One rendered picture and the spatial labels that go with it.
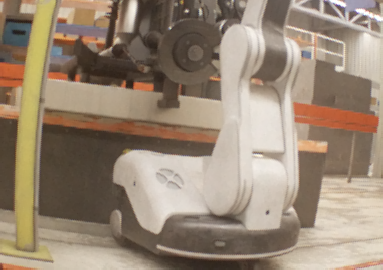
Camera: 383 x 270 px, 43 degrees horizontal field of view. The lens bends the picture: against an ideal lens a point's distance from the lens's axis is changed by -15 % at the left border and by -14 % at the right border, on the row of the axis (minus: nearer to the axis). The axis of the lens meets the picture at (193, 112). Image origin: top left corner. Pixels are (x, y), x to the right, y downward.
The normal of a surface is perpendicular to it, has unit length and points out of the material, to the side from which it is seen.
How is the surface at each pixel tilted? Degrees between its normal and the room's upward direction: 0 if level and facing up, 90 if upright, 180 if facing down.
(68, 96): 90
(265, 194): 90
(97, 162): 90
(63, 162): 90
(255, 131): 71
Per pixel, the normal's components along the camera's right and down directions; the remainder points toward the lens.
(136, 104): 0.38, 0.00
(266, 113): 0.52, -0.30
